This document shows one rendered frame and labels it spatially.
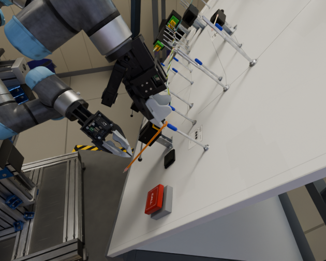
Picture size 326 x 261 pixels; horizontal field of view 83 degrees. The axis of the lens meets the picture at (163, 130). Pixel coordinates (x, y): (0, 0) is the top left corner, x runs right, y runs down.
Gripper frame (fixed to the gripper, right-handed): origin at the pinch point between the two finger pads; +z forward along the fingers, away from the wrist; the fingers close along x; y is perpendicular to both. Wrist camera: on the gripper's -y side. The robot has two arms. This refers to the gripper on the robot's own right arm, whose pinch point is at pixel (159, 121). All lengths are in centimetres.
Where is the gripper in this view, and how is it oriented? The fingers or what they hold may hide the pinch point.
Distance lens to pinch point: 48.7
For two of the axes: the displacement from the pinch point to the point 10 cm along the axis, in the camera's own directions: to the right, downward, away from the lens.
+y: 8.7, -3.8, -3.2
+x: 0.3, -6.1, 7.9
